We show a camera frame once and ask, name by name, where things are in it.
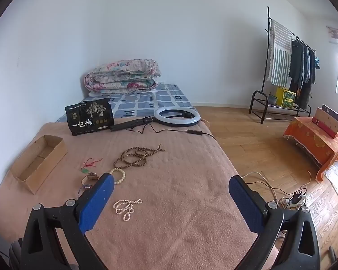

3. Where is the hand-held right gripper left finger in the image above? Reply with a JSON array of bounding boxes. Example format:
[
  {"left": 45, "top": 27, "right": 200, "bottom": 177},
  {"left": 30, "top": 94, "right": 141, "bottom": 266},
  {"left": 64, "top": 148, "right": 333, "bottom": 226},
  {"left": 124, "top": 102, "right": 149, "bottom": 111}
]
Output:
[{"left": 20, "top": 172, "right": 115, "bottom": 270}]

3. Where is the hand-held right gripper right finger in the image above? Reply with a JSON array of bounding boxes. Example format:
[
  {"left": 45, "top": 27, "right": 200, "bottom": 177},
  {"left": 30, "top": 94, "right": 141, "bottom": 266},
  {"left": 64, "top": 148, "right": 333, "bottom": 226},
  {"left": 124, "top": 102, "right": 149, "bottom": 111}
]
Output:
[{"left": 228, "top": 175, "right": 321, "bottom": 270}]

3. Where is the thin dark bangle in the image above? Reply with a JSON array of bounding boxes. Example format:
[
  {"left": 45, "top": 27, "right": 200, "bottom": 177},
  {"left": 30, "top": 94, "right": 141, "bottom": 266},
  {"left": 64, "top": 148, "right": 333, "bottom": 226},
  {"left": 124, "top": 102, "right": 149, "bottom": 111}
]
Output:
[{"left": 77, "top": 184, "right": 95, "bottom": 199}]

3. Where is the white pearl necklace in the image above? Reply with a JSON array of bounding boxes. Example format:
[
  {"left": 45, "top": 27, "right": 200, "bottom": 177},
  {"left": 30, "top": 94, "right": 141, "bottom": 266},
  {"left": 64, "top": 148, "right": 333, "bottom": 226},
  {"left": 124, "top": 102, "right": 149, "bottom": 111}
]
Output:
[{"left": 113, "top": 199, "right": 143, "bottom": 222}]

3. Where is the red string jade pendant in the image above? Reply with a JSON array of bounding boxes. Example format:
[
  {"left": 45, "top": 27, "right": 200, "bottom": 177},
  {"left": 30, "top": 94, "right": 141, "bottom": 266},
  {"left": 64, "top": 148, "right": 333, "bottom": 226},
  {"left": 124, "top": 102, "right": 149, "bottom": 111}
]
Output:
[{"left": 80, "top": 157, "right": 104, "bottom": 174}]

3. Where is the white bead bracelet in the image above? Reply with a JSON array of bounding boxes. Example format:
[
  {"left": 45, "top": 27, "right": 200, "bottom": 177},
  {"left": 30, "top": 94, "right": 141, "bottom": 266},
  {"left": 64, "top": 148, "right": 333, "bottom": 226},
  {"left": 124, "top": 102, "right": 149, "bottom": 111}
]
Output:
[{"left": 109, "top": 168, "right": 126, "bottom": 185}]

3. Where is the white power strip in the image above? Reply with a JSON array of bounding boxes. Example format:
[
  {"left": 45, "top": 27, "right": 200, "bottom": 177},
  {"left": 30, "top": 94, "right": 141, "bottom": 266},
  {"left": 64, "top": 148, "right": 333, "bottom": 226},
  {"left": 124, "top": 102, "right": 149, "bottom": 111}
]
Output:
[{"left": 280, "top": 191, "right": 307, "bottom": 210}]

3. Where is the black snack bag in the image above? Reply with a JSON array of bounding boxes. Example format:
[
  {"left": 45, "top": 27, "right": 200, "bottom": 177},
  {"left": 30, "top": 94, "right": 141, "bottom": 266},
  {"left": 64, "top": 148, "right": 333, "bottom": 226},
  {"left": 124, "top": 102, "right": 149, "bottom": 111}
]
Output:
[{"left": 65, "top": 97, "right": 114, "bottom": 136}]

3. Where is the orange cloth covered table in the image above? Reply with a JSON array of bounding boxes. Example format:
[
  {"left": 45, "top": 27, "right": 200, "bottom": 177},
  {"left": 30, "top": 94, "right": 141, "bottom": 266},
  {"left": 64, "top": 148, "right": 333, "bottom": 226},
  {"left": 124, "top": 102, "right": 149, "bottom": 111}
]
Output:
[{"left": 283, "top": 117, "right": 338, "bottom": 185}]

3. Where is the blue checked bed sheet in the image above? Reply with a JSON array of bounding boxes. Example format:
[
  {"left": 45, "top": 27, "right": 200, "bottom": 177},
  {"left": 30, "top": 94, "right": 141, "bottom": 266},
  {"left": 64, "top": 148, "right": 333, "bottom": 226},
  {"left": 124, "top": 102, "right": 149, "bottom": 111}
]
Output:
[{"left": 55, "top": 84, "right": 195, "bottom": 123}]

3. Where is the red flat box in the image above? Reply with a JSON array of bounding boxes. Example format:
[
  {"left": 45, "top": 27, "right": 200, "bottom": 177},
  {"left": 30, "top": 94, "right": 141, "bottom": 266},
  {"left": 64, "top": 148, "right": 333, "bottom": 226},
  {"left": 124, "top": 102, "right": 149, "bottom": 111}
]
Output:
[{"left": 312, "top": 117, "right": 338, "bottom": 139}]

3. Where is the yellow box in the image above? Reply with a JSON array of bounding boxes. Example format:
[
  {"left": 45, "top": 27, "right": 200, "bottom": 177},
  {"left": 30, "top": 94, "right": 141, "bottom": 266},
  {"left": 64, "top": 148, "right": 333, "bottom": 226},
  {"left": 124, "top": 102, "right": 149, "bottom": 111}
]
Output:
[{"left": 275, "top": 87, "right": 297, "bottom": 109}]

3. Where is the beige cardboard gift box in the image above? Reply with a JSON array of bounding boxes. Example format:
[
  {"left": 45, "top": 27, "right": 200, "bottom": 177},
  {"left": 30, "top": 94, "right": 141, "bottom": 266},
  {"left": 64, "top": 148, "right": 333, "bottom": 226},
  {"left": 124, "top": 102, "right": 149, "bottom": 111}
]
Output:
[{"left": 315, "top": 107, "right": 338, "bottom": 134}]

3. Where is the folded floral quilt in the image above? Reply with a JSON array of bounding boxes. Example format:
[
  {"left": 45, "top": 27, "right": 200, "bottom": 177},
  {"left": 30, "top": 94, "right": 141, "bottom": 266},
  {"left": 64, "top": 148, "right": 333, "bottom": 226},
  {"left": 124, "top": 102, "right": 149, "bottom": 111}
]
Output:
[{"left": 84, "top": 59, "right": 162, "bottom": 93}]

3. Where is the purple flat box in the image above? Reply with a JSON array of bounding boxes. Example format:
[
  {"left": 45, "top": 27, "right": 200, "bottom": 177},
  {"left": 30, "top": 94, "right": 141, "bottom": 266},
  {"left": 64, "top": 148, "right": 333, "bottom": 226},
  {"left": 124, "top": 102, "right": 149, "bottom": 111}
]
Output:
[{"left": 321, "top": 104, "right": 338, "bottom": 122}]

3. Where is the dark hanging jacket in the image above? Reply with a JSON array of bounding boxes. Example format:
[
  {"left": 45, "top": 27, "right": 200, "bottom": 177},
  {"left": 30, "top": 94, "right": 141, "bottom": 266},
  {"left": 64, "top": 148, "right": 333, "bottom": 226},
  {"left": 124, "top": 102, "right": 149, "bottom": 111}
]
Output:
[{"left": 288, "top": 39, "right": 305, "bottom": 90}]

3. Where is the striped green white cloth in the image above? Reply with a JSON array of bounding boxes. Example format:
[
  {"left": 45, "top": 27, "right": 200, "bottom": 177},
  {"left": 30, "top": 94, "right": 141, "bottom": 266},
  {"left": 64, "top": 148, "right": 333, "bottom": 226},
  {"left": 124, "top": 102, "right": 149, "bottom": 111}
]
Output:
[{"left": 266, "top": 20, "right": 293, "bottom": 86}]

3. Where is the black hanging garment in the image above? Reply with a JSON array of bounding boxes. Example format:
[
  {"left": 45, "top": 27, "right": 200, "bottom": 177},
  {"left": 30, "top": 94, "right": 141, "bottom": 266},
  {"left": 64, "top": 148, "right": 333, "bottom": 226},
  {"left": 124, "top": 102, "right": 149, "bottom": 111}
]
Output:
[{"left": 309, "top": 48, "right": 316, "bottom": 85}]

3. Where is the blue denim garment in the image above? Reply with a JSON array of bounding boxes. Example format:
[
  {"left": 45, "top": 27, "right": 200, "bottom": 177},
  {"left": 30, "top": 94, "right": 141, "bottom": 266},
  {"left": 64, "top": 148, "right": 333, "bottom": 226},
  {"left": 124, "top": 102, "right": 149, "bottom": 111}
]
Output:
[{"left": 303, "top": 45, "right": 311, "bottom": 84}]

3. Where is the black metal clothes rack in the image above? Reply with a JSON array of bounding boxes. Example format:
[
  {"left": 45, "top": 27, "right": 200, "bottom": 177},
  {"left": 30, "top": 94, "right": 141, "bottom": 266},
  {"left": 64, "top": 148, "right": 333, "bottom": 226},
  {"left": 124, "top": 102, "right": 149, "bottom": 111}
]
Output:
[{"left": 248, "top": 6, "right": 317, "bottom": 124}]

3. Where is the white floor cable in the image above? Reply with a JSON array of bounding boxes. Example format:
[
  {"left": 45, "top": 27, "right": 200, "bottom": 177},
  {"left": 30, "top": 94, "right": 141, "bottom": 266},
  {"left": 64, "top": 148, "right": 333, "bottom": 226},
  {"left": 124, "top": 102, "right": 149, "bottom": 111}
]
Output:
[{"left": 241, "top": 171, "right": 279, "bottom": 200}]

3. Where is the brown wooden bead necklace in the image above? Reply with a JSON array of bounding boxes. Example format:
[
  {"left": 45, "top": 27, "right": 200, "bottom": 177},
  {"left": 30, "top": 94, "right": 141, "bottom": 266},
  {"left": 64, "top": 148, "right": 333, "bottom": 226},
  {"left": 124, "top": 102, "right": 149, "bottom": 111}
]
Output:
[{"left": 113, "top": 143, "right": 166, "bottom": 171}]

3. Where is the black folded tripod handle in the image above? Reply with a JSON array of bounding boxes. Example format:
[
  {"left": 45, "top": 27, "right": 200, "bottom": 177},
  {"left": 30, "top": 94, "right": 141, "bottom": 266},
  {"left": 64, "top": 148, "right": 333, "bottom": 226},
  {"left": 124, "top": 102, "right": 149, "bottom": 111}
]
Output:
[{"left": 110, "top": 117, "right": 155, "bottom": 132}]

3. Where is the black ring light cable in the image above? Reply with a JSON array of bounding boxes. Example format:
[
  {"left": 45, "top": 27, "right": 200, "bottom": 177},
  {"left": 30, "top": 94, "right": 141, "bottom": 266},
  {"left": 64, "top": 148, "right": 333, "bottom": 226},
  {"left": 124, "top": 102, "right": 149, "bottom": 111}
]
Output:
[{"left": 127, "top": 123, "right": 217, "bottom": 140}]

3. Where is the white ring light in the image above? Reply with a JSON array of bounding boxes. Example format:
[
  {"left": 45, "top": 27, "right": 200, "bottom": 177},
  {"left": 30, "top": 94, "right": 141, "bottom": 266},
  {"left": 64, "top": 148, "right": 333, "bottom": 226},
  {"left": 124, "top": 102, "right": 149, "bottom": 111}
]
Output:
[{"left": 153, "top": 107, "right": 201, "bottom": 127}]

